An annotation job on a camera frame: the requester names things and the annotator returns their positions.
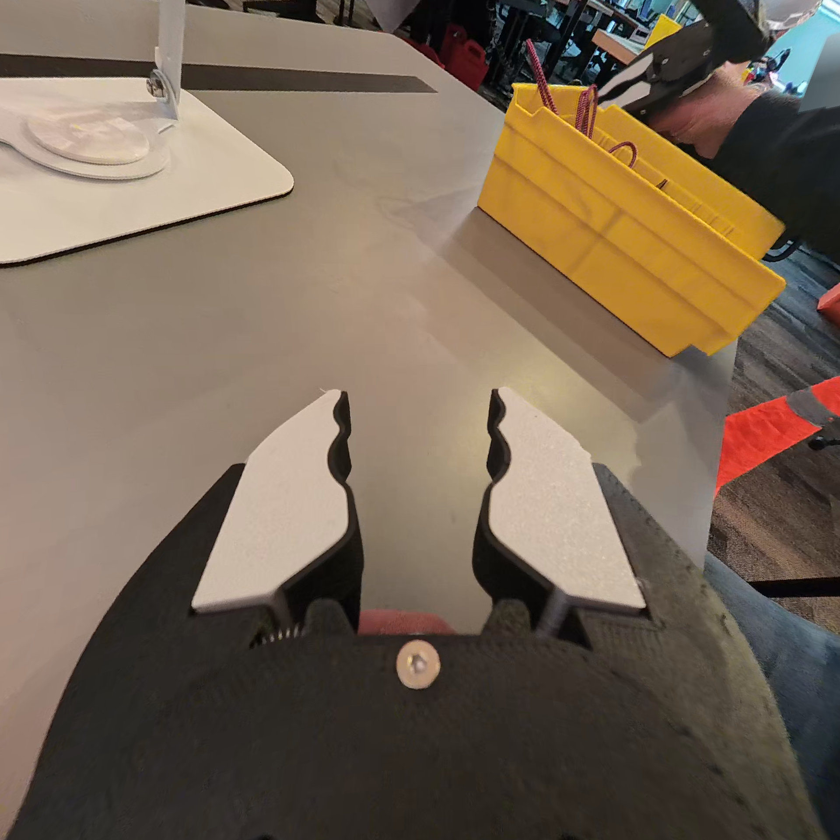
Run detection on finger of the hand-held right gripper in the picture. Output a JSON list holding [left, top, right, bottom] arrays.
[[597, 52, 658, 101], [616, 80, 665, 114]]

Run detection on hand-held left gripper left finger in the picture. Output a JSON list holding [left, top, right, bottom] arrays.
[[190, 388, 365, 634]]

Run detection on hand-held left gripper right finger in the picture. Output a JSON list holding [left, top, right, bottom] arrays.
[[472, 386, 649, 635]]

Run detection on red braided usb cable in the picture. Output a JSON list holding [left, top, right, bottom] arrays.
[[524, 38, 639, 173]]

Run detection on yellow plastic bin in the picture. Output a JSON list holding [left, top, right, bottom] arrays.
[[477, 82, 787, 359]]

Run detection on person's right forearm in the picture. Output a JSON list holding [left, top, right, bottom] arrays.
[[709, 88, 840, 253]]

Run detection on person's right hand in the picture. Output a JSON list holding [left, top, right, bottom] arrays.
[[646, 66, 763, 160]]

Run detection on red fabric bag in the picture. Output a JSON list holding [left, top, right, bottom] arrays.
[[438, 23, 491, 93]]

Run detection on orange traffic cone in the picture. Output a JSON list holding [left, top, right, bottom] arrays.
[[714, 376, 840, 492]]

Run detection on person's blue jeans legs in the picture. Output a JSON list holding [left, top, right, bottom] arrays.
[[703, 554, 840, 840]]

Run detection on wooden desk with black frame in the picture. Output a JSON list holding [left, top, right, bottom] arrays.
[[554, 0, 657, 83]]

